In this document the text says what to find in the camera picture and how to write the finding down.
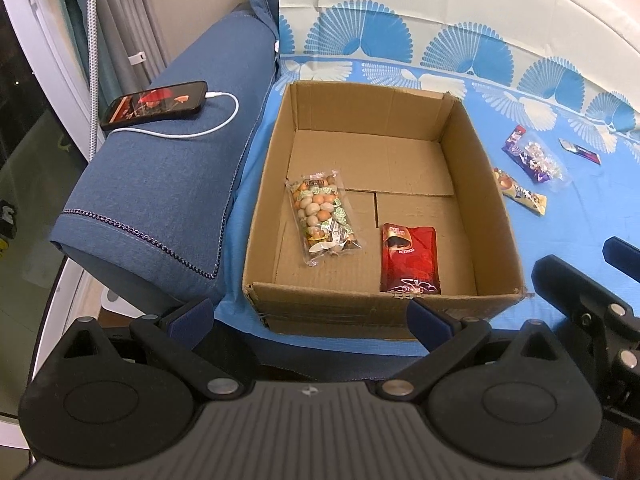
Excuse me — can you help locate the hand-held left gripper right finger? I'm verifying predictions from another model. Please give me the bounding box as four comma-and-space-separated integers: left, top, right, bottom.
377, 297, 571, 403

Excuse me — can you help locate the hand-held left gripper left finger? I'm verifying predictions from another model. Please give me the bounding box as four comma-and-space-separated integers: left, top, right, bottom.
47, 297, 246, 401

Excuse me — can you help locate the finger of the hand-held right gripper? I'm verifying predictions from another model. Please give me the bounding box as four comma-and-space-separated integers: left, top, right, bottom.
602, 236, 640, 273
531, 255, 640, 413

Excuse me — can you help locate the cardboard box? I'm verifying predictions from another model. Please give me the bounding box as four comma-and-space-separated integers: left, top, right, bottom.
242, 80, 528, 341

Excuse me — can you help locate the red snack packet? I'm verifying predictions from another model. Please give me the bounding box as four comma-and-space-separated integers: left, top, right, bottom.
380, 223, 442, 295

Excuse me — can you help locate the white plastic object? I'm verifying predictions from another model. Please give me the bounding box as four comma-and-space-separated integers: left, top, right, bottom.
100, 287, 137, 319

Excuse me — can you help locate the yellow brown snack bar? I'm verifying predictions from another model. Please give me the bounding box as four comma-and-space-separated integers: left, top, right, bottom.
492, 166, 548, 217

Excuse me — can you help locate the blue denim sofa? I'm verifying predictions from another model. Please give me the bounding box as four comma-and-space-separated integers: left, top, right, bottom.
50, 0, 426, 381

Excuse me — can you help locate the peanut snack packet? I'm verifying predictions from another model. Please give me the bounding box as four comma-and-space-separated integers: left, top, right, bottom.
285, 170, 365, 267

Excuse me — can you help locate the small multicoloured snack packet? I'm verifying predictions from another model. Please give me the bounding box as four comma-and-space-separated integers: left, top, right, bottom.
501, 125, 531, 161

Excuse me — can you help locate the black smartphone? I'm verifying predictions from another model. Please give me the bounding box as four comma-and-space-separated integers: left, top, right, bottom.
99, 80, 208, 132

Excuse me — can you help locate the grey curtain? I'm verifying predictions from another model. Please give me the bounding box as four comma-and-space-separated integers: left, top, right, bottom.
92, 0, 167, 106

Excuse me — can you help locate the teal curtain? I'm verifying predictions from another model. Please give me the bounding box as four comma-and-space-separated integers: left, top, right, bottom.
50, 0, 96, 61

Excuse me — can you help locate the white charging cable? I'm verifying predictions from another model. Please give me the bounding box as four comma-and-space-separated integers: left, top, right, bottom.
107, 91, 240, 139

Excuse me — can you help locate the braided steamer hose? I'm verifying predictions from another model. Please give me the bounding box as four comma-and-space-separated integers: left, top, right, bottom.
82, 0, 102, 161

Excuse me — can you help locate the white window frame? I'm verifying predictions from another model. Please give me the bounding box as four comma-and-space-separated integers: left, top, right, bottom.
0, 0, 96, 161

